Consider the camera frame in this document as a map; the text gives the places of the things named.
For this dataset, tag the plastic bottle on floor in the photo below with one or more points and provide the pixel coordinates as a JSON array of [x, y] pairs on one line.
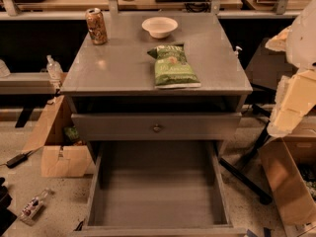
[[34, 206]]

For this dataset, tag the green jalapeno chip bag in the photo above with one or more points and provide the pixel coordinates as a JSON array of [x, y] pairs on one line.
[[172, 70]]

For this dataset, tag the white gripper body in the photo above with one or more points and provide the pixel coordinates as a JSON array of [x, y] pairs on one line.
[[303, 39]]

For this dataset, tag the left cardboard box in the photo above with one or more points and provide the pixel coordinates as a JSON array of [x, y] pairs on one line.
[[59, 158]]

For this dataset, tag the right cardboard box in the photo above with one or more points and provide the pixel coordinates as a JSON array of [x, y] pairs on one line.
[[280, 158]]

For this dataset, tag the closed grey upper drawer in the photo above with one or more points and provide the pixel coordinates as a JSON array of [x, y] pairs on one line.
[[95, 127]]

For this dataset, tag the grey drawer cabinet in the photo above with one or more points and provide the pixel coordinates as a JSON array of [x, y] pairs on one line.
[[118, 77]]

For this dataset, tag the clear sanitizer bottle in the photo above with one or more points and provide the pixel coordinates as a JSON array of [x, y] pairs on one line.
[[53, 68]]

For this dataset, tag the white bowl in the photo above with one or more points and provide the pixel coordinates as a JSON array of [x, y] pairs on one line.
[[159, 27]]

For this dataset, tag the green bag in box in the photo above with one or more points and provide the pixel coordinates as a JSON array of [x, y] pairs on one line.
[[71, 134]]

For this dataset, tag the cardboard box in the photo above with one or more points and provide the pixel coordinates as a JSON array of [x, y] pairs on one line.
[[280, 158], [59, 158]]

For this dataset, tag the open grey lower drawer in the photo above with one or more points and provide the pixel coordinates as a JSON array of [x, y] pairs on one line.
[[157, 189]]

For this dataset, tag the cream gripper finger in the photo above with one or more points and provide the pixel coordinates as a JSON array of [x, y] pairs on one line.
[[301, 98]]

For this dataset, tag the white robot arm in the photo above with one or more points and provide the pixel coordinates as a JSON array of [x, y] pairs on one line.
[[298, 41]]

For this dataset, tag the patterned drink can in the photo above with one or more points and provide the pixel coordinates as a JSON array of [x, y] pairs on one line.
[[96, 26]]

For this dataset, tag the black power adapter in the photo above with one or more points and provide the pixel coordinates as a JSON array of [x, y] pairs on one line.
[[18, 159]]

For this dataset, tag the small white pump bottle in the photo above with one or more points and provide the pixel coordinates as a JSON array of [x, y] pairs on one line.
[[238, 50]]

